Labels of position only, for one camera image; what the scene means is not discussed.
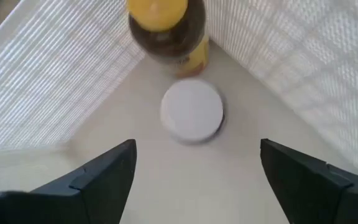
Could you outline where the white plastic mesh basket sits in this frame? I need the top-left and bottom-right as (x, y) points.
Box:
(0, 0), (358, 224)

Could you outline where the amber fish oil bottle yellow cap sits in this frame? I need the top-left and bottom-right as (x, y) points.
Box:
(125, 0), (211, 79)

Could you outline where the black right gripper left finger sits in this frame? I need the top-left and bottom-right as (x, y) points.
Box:
(0, 138), (138, 224)

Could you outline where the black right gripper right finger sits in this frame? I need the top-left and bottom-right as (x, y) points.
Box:
(260, 138), (358, 224)

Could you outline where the gummy vitamin bottle white cap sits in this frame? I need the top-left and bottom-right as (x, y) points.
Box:
(158, 78), (227, 146)

